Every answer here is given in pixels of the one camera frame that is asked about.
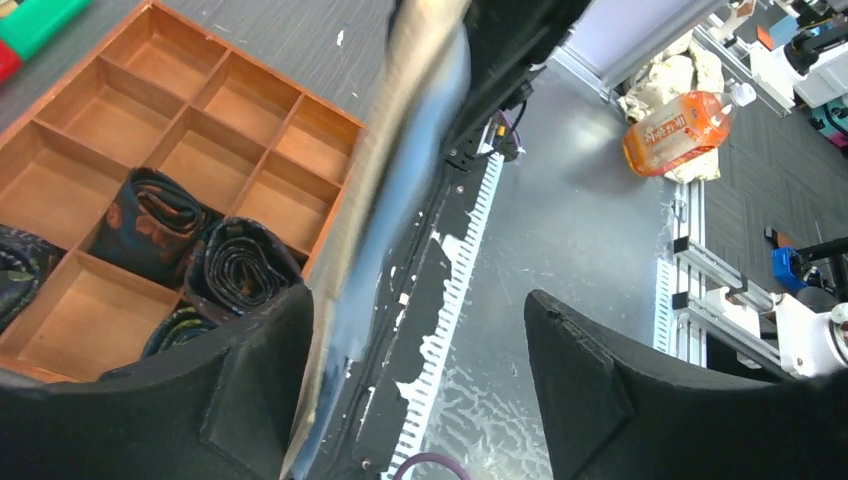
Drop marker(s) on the red plastic bin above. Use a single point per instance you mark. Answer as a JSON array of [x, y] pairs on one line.
[[10, 62]]

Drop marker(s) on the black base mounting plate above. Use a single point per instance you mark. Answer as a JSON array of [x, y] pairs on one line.
[[386, 396]]

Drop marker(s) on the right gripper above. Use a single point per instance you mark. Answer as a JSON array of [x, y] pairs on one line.
[[506, 38]]

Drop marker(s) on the wooden compartment tray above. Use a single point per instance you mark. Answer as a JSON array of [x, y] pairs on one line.
[[158, 94]]

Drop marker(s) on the orange drink bottle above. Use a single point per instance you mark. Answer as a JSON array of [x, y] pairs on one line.
[[690, 125]]

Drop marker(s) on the rolled black belt middle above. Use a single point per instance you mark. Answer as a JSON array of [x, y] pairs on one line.
[[151, 226]]

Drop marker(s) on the crumpled white cloth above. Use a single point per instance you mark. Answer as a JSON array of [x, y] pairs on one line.
[[682, 67]]

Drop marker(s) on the green plastic bin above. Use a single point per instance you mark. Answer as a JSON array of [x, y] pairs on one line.
[[28, 26]]

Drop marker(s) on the aluminium front rail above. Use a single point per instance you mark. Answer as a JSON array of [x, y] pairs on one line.
[[512, 445]]

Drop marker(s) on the rolled belt bottom left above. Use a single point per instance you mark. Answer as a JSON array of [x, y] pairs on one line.
[[181, 326]]

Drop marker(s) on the blue tool on floor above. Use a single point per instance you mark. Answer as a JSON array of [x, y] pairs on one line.
[[792, 271]]

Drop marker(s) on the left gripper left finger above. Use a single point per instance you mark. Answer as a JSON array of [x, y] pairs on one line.
[[221, 406]]

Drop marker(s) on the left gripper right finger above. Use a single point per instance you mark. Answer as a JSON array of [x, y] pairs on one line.
[[614, 408]]

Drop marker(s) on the rolled belt top left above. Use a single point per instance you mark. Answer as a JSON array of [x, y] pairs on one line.
[[27, 260]]

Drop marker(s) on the large rolled black belt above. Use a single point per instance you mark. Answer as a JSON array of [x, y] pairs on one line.
[[237, 267]]

